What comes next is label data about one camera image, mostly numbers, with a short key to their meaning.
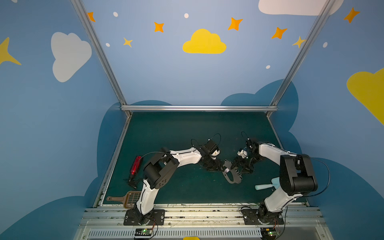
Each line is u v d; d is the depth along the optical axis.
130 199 0.80
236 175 0.89
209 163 0.80
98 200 0.82
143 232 0.71
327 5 0.70
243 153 0.86
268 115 1.27
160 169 0.51
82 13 0.70
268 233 0.71
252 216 0.75
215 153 0.79
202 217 0.76
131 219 0.74
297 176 0.48
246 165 0.79
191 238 0.69
